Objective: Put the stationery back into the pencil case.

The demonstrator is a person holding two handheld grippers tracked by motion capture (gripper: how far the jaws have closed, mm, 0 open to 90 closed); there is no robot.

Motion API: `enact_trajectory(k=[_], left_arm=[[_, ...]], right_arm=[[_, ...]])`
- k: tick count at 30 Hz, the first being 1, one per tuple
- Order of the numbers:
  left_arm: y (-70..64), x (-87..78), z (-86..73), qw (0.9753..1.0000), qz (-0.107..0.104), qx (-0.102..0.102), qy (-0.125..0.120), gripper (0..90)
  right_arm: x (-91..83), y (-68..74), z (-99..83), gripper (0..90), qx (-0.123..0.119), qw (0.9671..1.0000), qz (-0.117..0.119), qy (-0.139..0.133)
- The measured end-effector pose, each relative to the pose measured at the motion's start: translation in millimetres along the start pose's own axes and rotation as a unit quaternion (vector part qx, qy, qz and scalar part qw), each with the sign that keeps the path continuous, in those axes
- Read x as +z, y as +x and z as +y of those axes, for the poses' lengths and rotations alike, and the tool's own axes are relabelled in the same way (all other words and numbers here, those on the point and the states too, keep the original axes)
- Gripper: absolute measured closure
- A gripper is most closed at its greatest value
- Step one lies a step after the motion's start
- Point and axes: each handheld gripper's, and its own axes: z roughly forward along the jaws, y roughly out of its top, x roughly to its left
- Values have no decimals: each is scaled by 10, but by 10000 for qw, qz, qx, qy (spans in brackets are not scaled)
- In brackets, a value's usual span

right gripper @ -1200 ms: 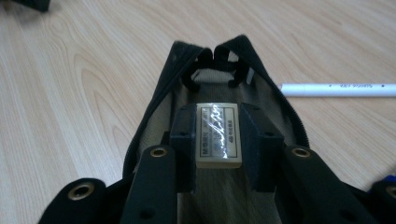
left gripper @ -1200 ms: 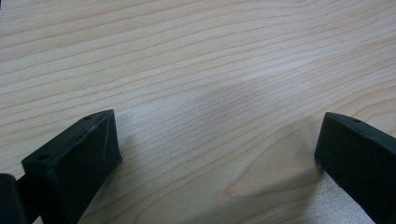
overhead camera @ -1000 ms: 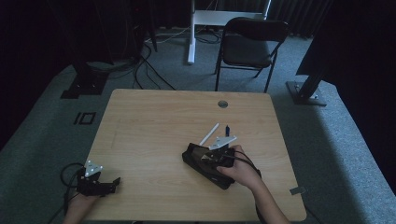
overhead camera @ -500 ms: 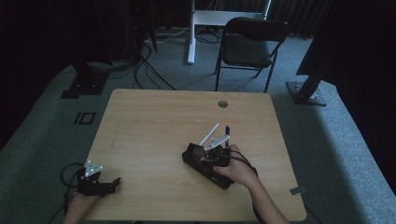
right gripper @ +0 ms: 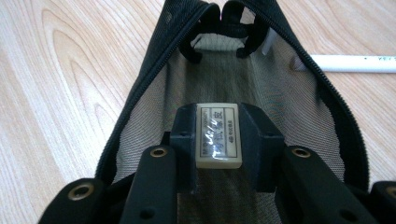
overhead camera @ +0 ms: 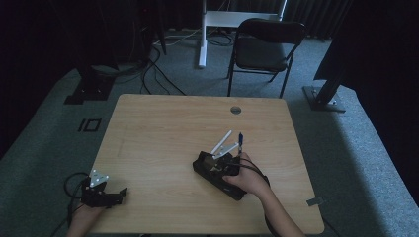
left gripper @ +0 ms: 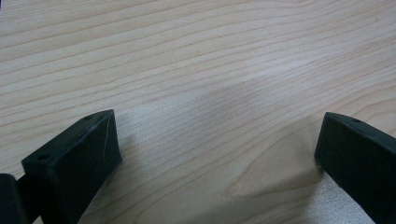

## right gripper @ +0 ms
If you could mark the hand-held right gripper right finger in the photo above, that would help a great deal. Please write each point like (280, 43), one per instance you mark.
(299, 186)

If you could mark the small beige eraser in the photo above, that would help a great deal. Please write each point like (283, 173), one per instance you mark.
(218, 137)

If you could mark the white pen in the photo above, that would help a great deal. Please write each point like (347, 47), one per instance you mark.
(355, 63)

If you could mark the black mesh pencil case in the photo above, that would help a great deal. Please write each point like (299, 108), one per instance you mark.
(218, 81)

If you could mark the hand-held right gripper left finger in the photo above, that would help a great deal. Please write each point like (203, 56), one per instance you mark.
(149, 186)

